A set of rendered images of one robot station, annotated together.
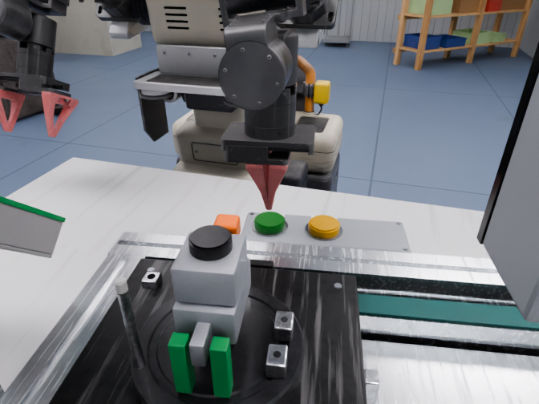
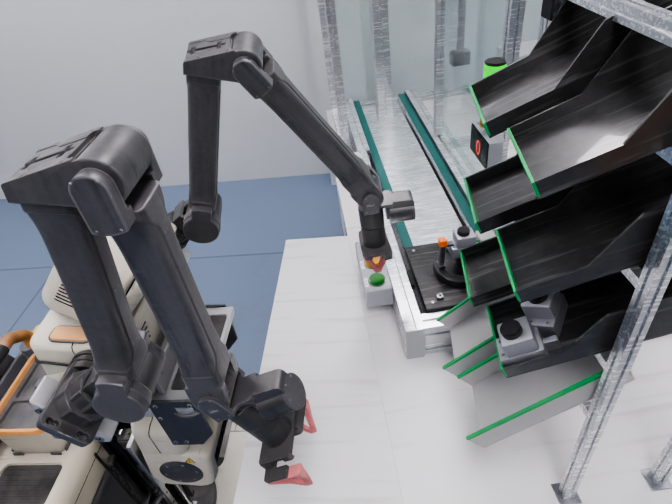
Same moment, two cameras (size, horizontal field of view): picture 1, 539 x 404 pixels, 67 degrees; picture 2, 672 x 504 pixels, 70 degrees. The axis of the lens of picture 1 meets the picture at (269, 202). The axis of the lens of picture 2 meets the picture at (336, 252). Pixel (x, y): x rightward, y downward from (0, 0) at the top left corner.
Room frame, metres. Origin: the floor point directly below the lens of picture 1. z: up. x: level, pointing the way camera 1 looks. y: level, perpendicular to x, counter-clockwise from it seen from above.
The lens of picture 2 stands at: (0.66, 0.89, 1.82)
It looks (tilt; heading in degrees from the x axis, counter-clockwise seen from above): 39 degrees down; 262
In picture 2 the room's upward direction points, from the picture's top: 9 degrees counter-clockwise
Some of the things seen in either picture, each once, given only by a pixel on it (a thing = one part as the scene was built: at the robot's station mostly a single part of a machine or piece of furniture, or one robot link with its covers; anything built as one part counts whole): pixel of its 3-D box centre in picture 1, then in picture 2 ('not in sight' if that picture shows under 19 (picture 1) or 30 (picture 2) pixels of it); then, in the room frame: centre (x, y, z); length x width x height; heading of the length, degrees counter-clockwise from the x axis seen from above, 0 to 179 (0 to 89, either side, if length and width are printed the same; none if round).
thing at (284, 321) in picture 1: (284, 325); not in sight; (0.24, -0.01, 1.00); 0.02 x 0.01 x 0.02; 173
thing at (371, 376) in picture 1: (368, 391); not in sight; (0.21, -0.08, 0.95); 0.01 x 0.01 x 0.04; 83
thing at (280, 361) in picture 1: (277, 361); not in sight; (0.20, -0.01, 1.00); 0.02 x 0.01 x 0.02; 173
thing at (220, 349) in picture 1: (221, 368); not in sight; (0.18, 0.03, 1.01); 0.01 x 0.01 x 0.05; 83
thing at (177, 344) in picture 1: (182, 363); not in sight; (0.19, 0.06, 1.01); 0.01 x 0.01 x 0.05; 83
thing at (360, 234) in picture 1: (322, 248); (373, 271); (0.43, -0.07, 0.93); 0.21 x 0.07 x 0.06; 83
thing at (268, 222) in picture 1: (269, 224); (377, 280); (0.44, 0.00, 0.96); 0.04 x 0.04 x 0.02
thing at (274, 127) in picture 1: (269, 115); (373, 235); (0.44, 0.00, 1.11); 0.10 x 0.07 x 0.07; 83
